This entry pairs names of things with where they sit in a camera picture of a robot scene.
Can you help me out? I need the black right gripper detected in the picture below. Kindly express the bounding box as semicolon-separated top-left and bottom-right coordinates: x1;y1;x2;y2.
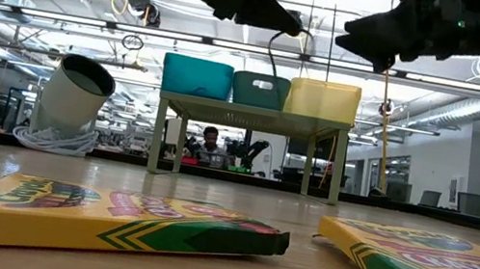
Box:
329;0;480;92

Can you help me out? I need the grey office chair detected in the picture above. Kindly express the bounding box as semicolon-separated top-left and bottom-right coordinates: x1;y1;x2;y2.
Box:
384;180;413;205
453;191;480;219
417;188;443;210

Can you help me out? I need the yellow plastic bin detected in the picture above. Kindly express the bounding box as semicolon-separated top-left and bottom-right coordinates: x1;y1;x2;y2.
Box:
282;74;364;126

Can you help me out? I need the small teal plastic bin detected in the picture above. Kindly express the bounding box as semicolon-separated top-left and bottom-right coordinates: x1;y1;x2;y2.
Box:
228;69;293;114

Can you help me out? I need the blue plastic bin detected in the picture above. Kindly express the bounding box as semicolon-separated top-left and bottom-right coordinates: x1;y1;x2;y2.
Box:
157;51;236;104

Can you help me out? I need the pale green small shelf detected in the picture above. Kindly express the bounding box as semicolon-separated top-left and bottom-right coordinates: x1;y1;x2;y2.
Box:
146;90;353;206

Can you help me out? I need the person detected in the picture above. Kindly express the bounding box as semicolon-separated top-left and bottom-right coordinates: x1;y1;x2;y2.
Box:
192;123;235;172

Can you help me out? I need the white tipped cylinder container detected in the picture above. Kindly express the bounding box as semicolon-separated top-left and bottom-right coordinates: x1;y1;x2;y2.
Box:
27;47;121;148

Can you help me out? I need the black ceiling cable reel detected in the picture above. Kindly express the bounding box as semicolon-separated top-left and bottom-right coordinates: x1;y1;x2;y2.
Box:
377;98;397;120
122;0;166;30

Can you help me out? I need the yellow hanging cable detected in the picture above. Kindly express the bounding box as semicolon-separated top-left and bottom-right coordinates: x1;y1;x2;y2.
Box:
364;70;408;195

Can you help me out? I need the black hanging cable loop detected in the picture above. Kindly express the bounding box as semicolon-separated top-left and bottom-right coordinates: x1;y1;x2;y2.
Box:
120;33;146;54

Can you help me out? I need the black aluminium table frame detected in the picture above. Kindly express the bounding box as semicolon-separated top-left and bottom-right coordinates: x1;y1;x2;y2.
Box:
0;128;480;235

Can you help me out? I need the white coiled cable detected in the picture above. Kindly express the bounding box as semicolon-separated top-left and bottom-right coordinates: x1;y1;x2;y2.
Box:
10;118;100;161

